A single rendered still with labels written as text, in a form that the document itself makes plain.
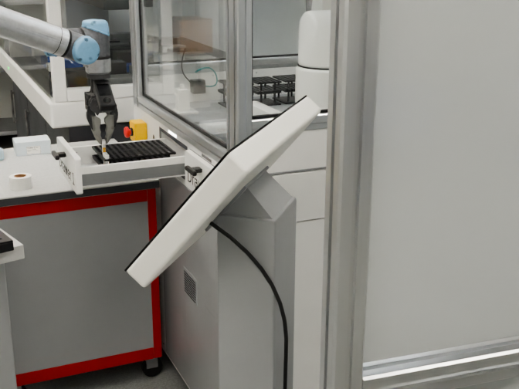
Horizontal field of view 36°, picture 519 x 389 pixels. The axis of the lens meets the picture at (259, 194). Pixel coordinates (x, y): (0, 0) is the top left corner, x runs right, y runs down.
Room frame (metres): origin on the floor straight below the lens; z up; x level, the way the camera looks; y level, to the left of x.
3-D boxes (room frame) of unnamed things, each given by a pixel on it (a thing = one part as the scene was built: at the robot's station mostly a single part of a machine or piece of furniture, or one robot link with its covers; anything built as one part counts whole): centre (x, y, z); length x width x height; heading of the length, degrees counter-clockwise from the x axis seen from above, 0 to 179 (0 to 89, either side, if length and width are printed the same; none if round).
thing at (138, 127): (2.75, 0.43, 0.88); 0.07 x 0.05 x 0.07; 24
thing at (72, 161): (2.32, 0.58, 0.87); 0.29 x 0.02 x 0.11; 24
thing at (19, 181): (2.44, 0.77, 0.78); 0.07 x 0.07 x 0.04
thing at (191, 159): (2.16, 0.16, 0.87); 0.29 x 0.02 x 0.11; 24
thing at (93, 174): (2.41, 0.39, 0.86); 0.40 x 0.26 x 0.06; 114
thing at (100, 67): (2.34, 0.48, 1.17); 0.08 x 0.08 x 0.05
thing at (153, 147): (2.40, 0.39, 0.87); 0.22 x 0.18 x 0.06; 114
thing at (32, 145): (2.89, 0.85, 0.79); 0.13 x 0.09 x 0.05; 113
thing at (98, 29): (2.34, 0.48, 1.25); 0.09 x 0.08 x 0.11; 124
